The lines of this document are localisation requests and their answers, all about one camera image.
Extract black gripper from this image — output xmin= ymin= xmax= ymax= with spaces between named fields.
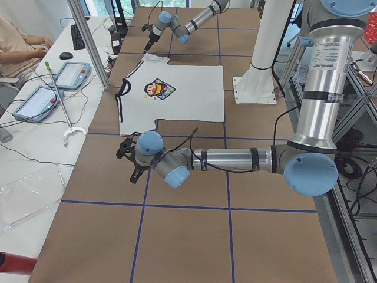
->
xmin=127 ymin=153 xmax=150 ymax=183
xmin=143 ymin=29 xmax=161 ymax=53

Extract grey cartoon print t-shirt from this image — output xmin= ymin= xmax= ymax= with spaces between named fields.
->
xmin=115 ymin=54 xmax=224 ymax=136

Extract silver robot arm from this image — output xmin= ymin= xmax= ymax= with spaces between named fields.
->
xmin=142 ymin=0 xmax=229 ymax=54
xmin=117 ymin=1 xmax=376 ymax=196

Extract black power adapter box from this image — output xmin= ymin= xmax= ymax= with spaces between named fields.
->
xmin=111 ymin=31 xmax=122 ymax=55

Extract black monitor stand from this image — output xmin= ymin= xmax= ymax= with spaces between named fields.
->
xmin=110 ymin=0 xmax=128 ymax=38

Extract black keyboard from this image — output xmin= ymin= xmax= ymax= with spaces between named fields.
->
xmin=71 ymin=24 xmax=85 ymax=50

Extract metal reacher grabber stick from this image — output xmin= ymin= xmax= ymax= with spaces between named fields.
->
xmin=45 ymin=61 xmax=87 ymax=147

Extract far blue teach pendant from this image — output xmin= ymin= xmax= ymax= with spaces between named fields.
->
xmin=54 ymin=62 xmax=91 ymax=90

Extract blue teach pendant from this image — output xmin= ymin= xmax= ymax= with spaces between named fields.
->
xmin=12 ymin=86 xmax=65 ymax=123
xmin=54 ymin=62 xmax=91 ymax=90

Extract black computer mouse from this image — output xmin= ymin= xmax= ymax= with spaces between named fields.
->
xmin=59 ymin=52 xmax=73 ymax=60

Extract clear plastic bag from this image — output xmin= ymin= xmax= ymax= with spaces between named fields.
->
xmin=1 ymin=164 xmax=65 ymax=233

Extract near blue teach pendant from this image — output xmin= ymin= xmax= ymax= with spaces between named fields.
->
xmin=12 ymin=86 xmax=65 ymax=123

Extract seated person in pink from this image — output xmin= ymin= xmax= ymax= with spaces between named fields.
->
xmin=1 ymin=15 xmax=53 ymax=88

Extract red cylinder object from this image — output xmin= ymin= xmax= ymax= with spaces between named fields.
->
xmin=1 ymin=252 xmax=37 ymax=275

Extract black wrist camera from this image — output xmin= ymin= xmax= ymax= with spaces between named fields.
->
xmin=142 ymin=23 xmax=153 ymax=32
xmin=116 ymin=136 xmax=136 ymax=161

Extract aluminium frame post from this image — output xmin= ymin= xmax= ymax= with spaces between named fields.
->
xmin=67 ymin=0 xmax=110 ymax=90

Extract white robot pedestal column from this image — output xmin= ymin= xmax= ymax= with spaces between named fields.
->
xmin=233 ymin=0 xmax=295 ymax=104

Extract aluminium side frame rack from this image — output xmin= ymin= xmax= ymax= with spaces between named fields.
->
xmin=282 ymin=38 xmax=377 ymax=283

